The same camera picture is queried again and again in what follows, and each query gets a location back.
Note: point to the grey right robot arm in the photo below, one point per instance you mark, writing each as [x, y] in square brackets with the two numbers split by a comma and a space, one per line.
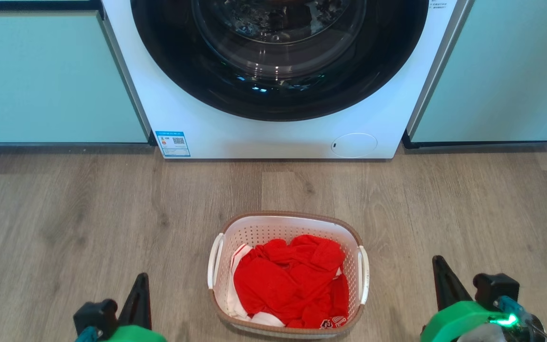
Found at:
[482, 335]

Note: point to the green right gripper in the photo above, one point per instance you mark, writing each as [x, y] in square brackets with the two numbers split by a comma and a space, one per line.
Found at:
[449, 323]

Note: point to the white perforated laundry basket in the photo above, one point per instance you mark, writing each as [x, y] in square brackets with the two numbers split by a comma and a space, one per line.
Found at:
[273, 227]

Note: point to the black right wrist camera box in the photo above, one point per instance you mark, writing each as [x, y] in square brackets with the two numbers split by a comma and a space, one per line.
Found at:
[494, 287]

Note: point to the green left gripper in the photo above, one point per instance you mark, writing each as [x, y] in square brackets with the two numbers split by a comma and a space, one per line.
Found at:
[136, 335]

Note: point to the white front-load washing machine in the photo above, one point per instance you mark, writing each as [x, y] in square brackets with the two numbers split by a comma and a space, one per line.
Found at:
[207, 137]

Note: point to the pale green cabinet door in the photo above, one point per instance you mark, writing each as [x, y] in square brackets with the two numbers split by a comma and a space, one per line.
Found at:
[50, 76]
[501, 71]

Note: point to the round white filter cover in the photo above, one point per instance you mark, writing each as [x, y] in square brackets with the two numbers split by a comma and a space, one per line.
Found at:
[354, 145]

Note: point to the red garment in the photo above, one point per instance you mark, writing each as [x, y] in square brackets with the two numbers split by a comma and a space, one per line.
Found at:
[287, 285]

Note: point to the blue energy label sticker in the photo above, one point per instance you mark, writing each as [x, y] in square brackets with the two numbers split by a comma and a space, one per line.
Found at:
[173, 144]

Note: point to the dark round washer door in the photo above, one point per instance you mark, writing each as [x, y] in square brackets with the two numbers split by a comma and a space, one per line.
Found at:
[169, 71]

